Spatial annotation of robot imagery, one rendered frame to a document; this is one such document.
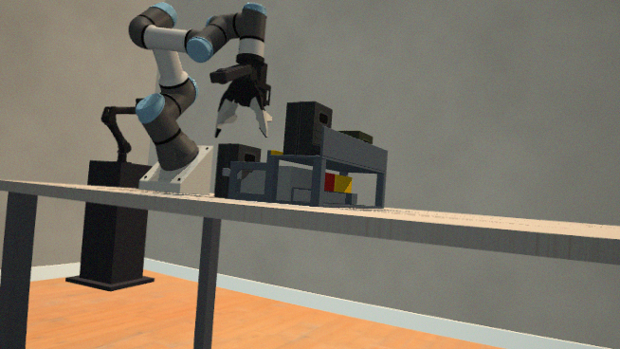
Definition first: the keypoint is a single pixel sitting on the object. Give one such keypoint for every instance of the red open bin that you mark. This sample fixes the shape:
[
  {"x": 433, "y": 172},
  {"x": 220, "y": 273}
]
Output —
[{"x": 329, "y": 184}]

